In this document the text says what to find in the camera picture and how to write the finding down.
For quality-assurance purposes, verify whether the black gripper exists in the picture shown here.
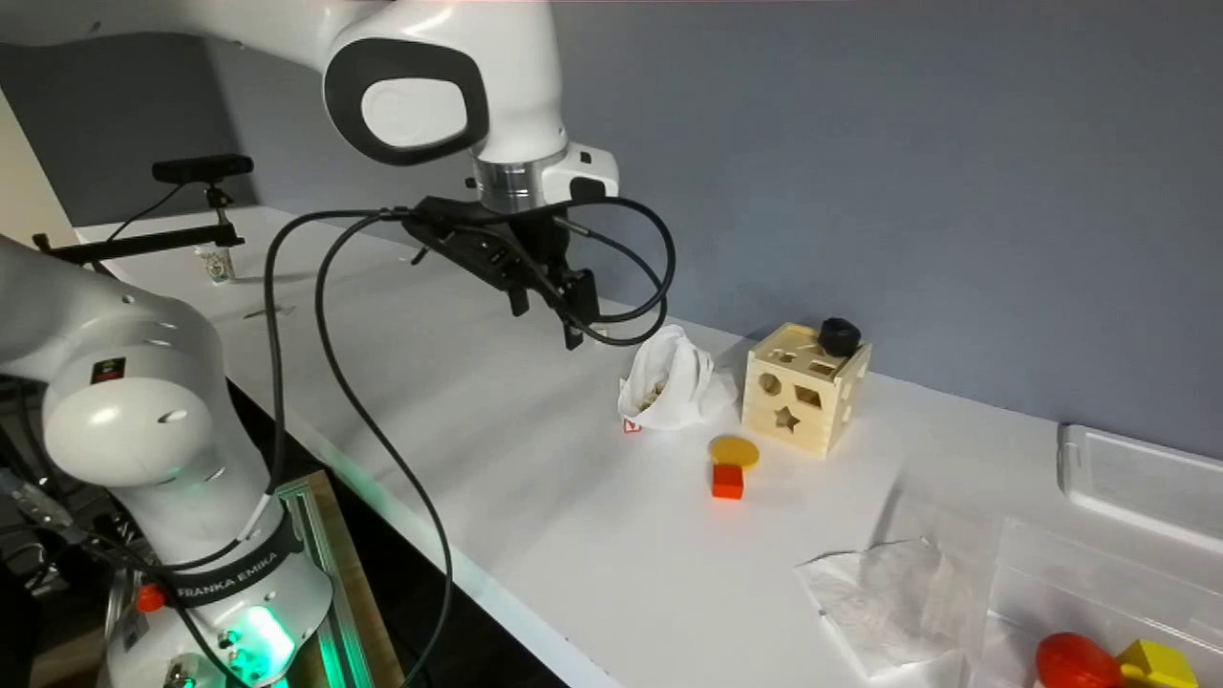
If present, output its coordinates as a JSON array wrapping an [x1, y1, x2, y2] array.
[[403, 195, 603, 355]]

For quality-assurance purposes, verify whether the orange block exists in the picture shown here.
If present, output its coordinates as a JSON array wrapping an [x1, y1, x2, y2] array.
[[707, 460, 751, 505]]

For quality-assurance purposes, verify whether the white plastic bag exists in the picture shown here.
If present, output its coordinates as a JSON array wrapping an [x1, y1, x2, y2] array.
[[617, 322, 747, 441]]

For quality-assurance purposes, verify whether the yellow round disc block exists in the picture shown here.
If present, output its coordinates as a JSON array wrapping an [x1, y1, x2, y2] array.
[[707, 433, 766, 471]]

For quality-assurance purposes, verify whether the black cylinder block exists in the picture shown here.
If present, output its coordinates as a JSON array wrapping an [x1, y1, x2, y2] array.
[[818, 312, 864, 361]]

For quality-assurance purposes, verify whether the crumpled clear plastic bag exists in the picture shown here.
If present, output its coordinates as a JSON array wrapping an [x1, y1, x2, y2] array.
[[794, 491, 1024, 685]]

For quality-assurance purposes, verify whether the yellow toy block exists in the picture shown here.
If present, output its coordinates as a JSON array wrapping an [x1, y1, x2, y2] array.
[[1115, 636, 1204, 688]]

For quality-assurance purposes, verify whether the wooden shape sorter box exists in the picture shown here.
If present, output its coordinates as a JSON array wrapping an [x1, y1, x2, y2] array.
[[738, 322, 874, 461]]

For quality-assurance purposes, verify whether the wooden board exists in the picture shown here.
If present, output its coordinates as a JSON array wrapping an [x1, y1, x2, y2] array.
[[278, 466, 408, 688]]

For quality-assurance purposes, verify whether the clear plastic lid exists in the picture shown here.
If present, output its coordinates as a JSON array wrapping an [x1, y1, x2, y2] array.
[[1054, 417, 1223, 559]]

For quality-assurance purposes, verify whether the red toy piece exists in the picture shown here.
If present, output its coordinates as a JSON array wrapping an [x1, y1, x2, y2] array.
[[1032, 632, 1128, 688]]

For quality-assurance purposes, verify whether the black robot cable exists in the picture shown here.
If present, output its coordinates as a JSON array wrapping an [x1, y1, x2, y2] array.
[[261, 190, 680, 688]]

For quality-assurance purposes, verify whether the black stereo camera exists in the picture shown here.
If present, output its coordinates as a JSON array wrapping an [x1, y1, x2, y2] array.
[[148, 150, 255, 190]]

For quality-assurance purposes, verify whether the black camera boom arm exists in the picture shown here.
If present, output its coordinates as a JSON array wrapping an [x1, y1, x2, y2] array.
[[31, 182, 250, 266]]

